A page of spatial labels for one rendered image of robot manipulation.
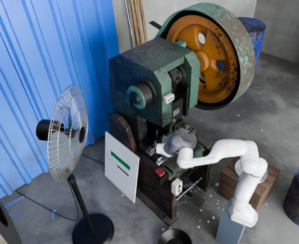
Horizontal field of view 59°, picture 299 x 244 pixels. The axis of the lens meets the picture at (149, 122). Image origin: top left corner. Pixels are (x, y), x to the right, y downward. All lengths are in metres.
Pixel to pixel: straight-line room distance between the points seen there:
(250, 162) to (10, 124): 2.11
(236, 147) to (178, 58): 0.71
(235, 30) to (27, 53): 1.70
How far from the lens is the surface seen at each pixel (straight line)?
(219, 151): 1.66
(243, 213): 2.20
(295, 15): 5.05
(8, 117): 2.76
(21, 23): 2.51
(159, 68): 1.78
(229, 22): 1.97
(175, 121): 2.12
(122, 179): 2.79
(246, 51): 1.98
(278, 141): 3.59
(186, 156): 1.67
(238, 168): 2.67
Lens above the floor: 2.40
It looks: 42 degrees down
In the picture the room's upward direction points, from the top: 4 degrees counter-clockwise
